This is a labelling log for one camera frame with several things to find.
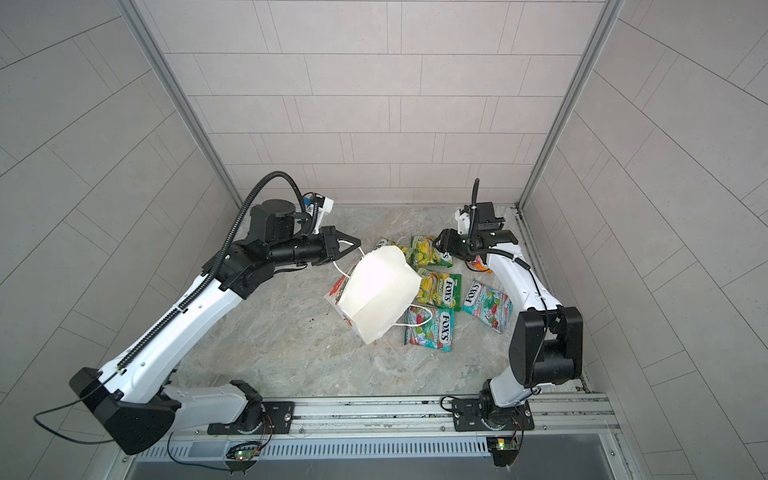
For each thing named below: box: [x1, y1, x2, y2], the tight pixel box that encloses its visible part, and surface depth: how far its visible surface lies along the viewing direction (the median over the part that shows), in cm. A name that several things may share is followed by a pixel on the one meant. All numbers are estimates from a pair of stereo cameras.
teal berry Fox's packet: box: [461, 279, 513, 334], surface depth 90 cm
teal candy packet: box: [404, 306, 455, 352], surface depth 84 cm
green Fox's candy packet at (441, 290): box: [413, 270, 462, 311], surface depth 93 cm
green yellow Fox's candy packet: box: [403, 235, 453, 268], surface depth 101 cm
